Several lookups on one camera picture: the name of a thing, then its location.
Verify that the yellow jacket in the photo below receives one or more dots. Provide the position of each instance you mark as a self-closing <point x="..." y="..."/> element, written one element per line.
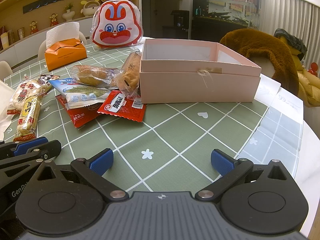
<point x="308" y="82"/>

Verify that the fish tank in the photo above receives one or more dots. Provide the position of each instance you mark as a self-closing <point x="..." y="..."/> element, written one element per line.
<point x="237" y="12"/>

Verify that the white vase with plant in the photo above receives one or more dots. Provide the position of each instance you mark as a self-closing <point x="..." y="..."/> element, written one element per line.
<point x="69" y="13"/>

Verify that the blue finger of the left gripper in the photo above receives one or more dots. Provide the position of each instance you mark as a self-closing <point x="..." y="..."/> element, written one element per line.
<point x="37" y="152"/>
<point x="12" y="149"/>

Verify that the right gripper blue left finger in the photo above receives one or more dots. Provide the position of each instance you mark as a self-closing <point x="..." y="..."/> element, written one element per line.
<point x="90" y="173"/>

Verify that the small red snack packet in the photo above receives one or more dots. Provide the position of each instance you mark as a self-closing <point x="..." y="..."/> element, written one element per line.
<point x="117" y="104"/>

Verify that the round rice cracker packet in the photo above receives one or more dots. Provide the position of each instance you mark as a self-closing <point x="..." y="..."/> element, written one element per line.
<point x="27" y="88"/>

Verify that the beige chair with coat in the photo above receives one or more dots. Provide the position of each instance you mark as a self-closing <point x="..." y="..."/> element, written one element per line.
<point x="266" y="65"/>

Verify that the pink cardboard box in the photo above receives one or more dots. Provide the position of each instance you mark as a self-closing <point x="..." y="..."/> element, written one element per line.
<point x="182" y="71"/>

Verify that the red white bunny bag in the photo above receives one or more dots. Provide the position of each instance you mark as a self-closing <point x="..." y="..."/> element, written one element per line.
<point x="116" y="23"/>

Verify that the orange tissue box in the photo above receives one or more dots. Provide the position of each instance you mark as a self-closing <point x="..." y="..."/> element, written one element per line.
<point x="65" y="44"/>

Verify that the white dining chair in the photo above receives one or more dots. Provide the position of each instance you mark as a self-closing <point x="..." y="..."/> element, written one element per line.
<point x="5" y="70"/>

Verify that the black water dispenser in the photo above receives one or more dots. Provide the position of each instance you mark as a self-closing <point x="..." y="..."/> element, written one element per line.
<point x="180" y="27"/>

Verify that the clear waffle cookie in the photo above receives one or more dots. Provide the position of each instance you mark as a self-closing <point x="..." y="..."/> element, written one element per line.
<point x="94" y="76"/>

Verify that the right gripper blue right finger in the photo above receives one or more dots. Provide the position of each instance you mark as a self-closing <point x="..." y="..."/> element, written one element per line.
<point x="233" y="172"/>

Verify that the green checkered table mat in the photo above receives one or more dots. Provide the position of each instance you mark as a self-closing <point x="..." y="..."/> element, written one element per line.
<point x="170" y="149"/>

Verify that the white cloth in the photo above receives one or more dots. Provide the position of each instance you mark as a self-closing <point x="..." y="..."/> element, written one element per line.
<point x="5" y="120"/>

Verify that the white paper sheets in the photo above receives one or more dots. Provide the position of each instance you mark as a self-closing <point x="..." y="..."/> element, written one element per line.
<point x="270" y="93"/>

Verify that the yellow rice cracker packet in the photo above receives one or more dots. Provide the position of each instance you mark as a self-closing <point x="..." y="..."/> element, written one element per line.
<point x="28" y="118"/>

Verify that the white bunny figurine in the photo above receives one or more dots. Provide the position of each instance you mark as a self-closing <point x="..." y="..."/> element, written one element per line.
<point x="89" y="7"/>

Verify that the clear egg roll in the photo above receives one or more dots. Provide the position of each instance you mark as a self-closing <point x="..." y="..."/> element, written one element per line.
<point x="127" y="79"/>

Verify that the blue seaweed snack packet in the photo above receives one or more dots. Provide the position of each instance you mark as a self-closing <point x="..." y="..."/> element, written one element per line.
<point x="78" y="95"/>

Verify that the long red snack packet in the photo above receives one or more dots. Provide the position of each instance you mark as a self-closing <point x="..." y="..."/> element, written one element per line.
<point x="82" y="115"/>

